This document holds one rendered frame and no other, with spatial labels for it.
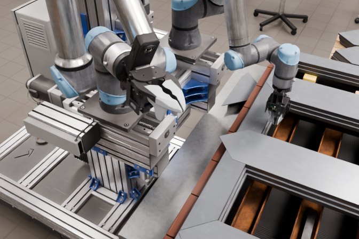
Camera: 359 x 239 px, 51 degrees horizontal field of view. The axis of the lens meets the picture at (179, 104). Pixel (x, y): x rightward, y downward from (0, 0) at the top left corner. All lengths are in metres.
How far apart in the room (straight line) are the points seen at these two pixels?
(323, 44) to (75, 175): 2.74
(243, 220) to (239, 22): 0.72
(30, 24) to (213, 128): 0.92
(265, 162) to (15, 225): 1.56
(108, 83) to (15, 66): 2.85
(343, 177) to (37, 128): 1.12
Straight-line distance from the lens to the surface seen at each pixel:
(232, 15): 1.33
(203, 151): 1.70
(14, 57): 3.91
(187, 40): 1.67
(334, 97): 1.82
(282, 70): 1.38
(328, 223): 1.74
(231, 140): 1.49
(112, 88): 0.96
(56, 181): 2.30
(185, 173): 1.61
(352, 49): 2.25
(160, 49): 1.02
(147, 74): 0.77
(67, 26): 1.13
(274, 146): 1.50
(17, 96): 3.37
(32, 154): 2.50
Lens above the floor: 1.91
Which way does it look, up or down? 39 degrees down
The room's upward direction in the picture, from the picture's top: straight up
